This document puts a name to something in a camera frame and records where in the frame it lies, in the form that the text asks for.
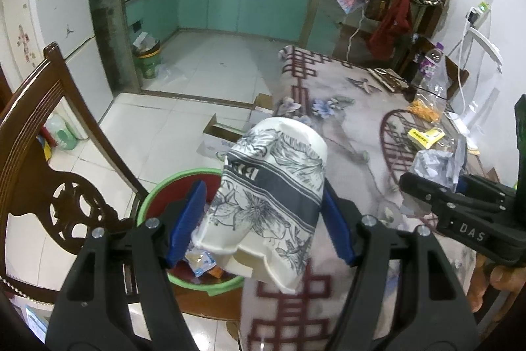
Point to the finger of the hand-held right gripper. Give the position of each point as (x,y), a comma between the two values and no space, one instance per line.
(423,192)
(489,190)

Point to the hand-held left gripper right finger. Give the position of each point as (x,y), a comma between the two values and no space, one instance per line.
(337,227)

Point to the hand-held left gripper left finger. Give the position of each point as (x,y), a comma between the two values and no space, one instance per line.
(189,219)

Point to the red bin with green rim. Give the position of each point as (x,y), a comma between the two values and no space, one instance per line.
(164,190)

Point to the printed white paper cup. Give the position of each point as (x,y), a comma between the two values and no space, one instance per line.
(271,190)

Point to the green trash bucket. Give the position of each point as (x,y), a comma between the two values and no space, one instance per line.
(148,61)

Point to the person's right hand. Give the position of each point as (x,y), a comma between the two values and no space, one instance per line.
(497,279)

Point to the blue and white wrapper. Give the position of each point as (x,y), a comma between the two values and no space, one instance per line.
(200,262)

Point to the yellow packet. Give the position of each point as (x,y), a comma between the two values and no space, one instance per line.
(425,137)

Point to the bag of orange snacks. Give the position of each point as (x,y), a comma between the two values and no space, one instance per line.
(425,111)

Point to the floral tablecloth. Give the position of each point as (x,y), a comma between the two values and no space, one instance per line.
(353,120)

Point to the brown patterned box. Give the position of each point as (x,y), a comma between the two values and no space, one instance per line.
(388,79)

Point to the clear plastic bottle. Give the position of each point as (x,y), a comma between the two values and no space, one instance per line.
(431,67)

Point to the green detergent bottle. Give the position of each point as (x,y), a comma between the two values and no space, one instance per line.
(61,135)

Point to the red garment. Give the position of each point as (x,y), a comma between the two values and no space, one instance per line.
(394,26)

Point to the blue printed box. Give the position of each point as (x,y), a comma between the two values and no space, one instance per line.
(35,324)

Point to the carved wooden chair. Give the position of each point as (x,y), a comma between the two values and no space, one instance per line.
(37,108)

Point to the brown handbag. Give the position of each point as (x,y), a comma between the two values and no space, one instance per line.
(377,5)

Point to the teal kitchen cabinets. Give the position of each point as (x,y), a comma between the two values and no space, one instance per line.
(222,5)

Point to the white refrigerator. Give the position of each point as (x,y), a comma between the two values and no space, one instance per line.
(53,5)

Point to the wall socket with charger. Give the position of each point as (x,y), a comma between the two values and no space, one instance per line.
(478,13)

